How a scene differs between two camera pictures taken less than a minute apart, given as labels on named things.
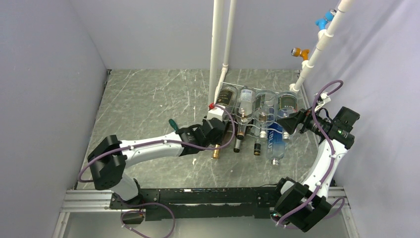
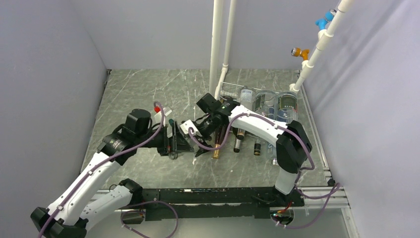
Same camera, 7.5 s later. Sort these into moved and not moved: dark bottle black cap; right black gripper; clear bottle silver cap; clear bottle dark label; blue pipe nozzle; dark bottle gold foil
Moved: right black gripper; clear bottle dark label
Not moved: dark bottle gold foil; blue pipe nozzle; dark bottle black cap; clear bottle silver cap
